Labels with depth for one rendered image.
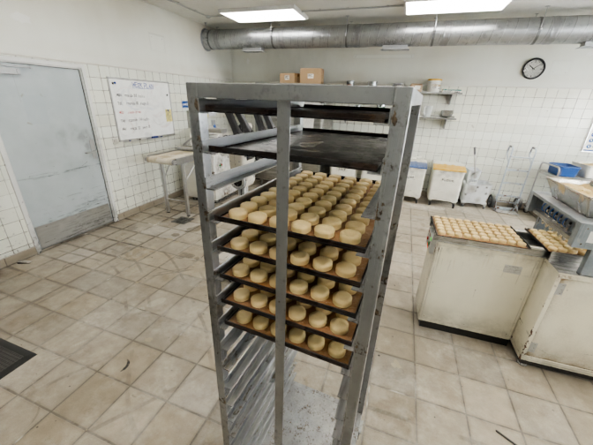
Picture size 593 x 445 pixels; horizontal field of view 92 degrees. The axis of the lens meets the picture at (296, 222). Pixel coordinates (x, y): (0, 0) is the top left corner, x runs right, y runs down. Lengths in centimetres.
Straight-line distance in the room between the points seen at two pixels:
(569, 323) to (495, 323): 45
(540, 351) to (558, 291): 51
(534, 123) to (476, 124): 87
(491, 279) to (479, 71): 454
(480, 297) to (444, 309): 28
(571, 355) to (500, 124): 454
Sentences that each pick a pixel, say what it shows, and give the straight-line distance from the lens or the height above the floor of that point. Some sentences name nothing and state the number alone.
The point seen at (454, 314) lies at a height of 21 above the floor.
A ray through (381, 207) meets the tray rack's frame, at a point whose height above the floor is 161.
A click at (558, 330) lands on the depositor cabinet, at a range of 277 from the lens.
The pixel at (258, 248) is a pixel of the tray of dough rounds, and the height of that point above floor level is 142.
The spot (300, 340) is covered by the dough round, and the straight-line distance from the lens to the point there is 91.
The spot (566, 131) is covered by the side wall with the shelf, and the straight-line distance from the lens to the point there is 694.
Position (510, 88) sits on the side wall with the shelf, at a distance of 662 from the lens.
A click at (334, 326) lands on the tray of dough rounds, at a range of 82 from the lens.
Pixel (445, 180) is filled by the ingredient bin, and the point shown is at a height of 52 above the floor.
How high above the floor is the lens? 179
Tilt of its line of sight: 23 degrees down
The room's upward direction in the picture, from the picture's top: 2 degrees clockwise
